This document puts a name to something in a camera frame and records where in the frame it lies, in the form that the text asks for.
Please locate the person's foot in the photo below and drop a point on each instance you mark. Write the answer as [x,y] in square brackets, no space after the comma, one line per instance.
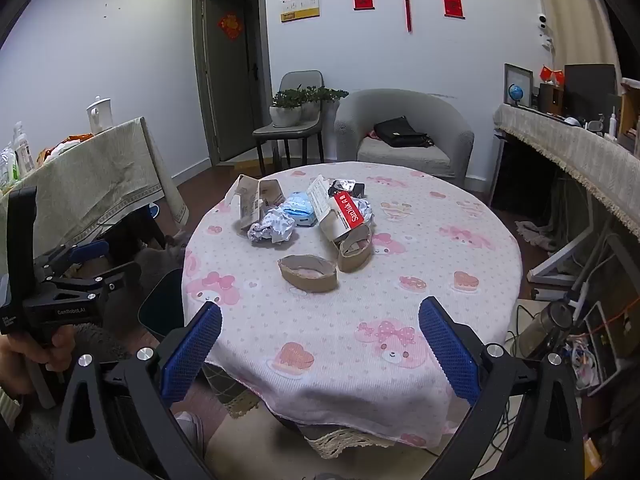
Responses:
[190,430]

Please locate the dark teal trash bin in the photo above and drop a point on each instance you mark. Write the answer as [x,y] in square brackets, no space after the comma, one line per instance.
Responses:
[162,305]

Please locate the small red flags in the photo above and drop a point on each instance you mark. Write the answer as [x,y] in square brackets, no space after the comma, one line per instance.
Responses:
[552,75]

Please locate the beige curtain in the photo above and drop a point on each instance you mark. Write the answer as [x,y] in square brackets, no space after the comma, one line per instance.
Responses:
[570,20]

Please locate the grey chair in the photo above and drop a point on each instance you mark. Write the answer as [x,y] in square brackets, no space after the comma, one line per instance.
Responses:
[300,130]

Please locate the red door decoration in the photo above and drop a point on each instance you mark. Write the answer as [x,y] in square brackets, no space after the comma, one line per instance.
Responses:
[230,26]

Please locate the green bottle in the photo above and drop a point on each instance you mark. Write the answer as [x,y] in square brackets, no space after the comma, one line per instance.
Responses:
[7,165]

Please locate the white tube bottle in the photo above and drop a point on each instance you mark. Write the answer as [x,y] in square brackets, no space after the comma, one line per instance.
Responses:
[611,125]

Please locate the picture frame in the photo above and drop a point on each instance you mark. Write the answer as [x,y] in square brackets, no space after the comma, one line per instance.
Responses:
[517,77]

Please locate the white desk leg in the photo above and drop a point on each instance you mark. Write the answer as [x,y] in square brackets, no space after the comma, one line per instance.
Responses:
[570,255]

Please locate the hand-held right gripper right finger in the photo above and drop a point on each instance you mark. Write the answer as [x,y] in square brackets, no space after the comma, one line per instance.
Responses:
[447,350]

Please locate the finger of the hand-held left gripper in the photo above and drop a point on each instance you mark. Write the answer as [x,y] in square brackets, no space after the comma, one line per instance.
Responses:
[87,251]
[117,277]

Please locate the dark door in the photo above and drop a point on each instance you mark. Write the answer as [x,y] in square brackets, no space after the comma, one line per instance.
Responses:
[232,85]

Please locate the person's left hand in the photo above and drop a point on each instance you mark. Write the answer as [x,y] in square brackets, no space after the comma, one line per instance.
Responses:
[30,360]

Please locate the black bag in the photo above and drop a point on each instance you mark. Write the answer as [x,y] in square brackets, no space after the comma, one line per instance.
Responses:
[400,132]

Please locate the clear plastic bottle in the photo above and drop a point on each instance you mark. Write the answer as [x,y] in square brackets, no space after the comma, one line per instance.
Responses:
[21,150]

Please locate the torn brown cardboard box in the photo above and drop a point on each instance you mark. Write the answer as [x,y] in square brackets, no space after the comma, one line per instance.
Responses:
[252,197]

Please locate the white kettle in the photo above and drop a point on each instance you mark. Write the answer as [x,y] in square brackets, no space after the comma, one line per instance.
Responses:
[100,115]

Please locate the beige tablecloth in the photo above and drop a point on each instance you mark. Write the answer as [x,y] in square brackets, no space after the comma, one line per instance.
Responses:
[90,180]

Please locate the white paper box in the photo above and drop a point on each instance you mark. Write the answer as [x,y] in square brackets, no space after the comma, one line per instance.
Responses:
[319,195]

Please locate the lace table skirt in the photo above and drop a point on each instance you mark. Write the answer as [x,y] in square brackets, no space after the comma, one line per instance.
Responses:
[345,442]

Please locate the white security camera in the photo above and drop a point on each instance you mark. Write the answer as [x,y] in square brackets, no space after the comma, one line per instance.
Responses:
[545,30]

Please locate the small blue globe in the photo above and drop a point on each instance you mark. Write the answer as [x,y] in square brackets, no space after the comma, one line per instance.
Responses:
[515,92]

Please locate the black monitor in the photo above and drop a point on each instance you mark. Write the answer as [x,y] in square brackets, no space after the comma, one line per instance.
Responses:
[590,90]

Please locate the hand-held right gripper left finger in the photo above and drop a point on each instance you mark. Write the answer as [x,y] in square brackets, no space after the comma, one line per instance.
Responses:
[192,350]

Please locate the grey armchair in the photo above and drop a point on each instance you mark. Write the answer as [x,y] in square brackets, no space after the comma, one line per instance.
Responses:
[450,140]

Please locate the pink printed tablecloth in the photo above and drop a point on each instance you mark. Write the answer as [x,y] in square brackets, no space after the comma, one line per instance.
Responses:
[350,310]

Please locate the foil ball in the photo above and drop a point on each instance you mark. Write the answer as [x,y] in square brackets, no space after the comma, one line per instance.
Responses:
[365,208]
[272,227]

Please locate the person's grey fleece leg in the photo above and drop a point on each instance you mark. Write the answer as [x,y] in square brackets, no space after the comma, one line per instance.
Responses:
[160,257]

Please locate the potted plant white planter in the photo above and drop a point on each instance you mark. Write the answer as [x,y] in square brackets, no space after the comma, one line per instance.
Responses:
[317,102]
[285,110]

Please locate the blue packet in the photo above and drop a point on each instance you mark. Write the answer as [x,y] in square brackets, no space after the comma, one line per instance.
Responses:
[299,207]

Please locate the red label card package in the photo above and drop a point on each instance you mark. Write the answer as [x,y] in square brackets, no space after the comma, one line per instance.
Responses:
[347,215]

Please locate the black wrapper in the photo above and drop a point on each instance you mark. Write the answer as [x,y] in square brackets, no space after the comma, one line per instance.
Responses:
[345,187]

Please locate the TV cabinet with lace cover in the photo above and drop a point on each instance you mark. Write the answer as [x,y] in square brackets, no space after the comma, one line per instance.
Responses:
[575,155]

